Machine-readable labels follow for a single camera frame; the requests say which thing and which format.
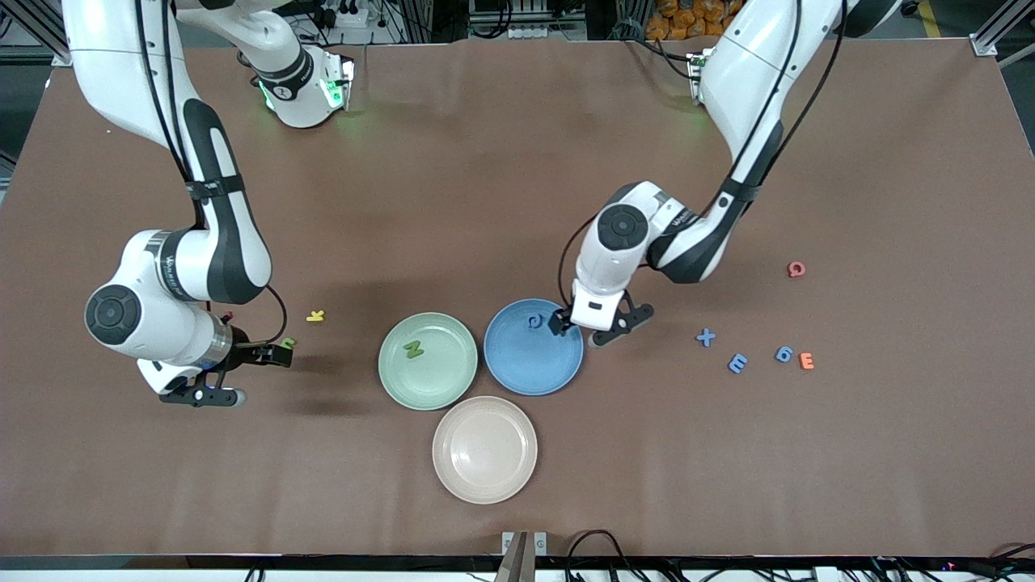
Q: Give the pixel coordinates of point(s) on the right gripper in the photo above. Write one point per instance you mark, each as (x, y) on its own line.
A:
(243, 353)

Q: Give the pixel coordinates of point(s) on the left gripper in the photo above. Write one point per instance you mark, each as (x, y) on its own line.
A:
(559, 322)

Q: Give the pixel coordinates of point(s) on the green foam letter Z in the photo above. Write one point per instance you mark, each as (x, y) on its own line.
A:
(414, 349)

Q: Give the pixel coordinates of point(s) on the blue foam letter X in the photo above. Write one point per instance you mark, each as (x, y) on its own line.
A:
(706, 338)

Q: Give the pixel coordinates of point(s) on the blue foam letter E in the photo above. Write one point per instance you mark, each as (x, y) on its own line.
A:
(736, 365)

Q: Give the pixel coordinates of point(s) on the blue foam lowercase letter g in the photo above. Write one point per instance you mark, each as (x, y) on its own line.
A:
(783, 356)

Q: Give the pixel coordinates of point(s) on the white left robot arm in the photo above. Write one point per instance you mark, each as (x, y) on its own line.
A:
(744, 81)

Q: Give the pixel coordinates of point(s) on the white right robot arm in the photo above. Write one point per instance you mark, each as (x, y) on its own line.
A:
(226, 250)

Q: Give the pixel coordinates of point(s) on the blue plate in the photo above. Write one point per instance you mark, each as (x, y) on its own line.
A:
(534, 364)

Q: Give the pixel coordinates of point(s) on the green plate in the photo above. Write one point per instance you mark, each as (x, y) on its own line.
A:
(437, 380)

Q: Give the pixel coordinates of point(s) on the beige plate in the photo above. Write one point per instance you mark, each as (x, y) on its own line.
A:
(485, 453)

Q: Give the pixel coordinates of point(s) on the pink foam letter Q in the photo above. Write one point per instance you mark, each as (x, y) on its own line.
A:
(792, 270)

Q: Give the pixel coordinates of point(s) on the white power strip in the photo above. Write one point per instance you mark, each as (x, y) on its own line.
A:
(534, 32)

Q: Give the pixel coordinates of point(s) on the orange objects pile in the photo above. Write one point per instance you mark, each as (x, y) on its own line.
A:
(679, 20)

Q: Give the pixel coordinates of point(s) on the small metal bracket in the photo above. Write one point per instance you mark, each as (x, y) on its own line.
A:
(540, 543)

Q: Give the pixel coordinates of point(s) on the aluminium frame post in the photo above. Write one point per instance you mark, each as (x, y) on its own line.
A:
(57, 58)
(982, 44)

